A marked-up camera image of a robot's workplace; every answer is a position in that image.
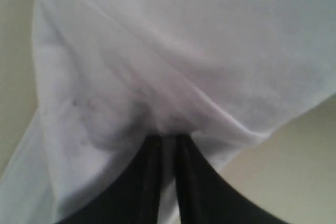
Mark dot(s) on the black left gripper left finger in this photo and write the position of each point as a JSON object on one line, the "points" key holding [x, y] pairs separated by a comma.
{"points": [[134, 197]]}

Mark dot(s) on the white t-shirt red lettering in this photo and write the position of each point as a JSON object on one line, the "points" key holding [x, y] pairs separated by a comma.
{"points": [[110, 73]]}

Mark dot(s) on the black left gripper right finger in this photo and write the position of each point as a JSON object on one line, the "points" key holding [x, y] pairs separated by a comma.
{"points": [[204, 197]]}

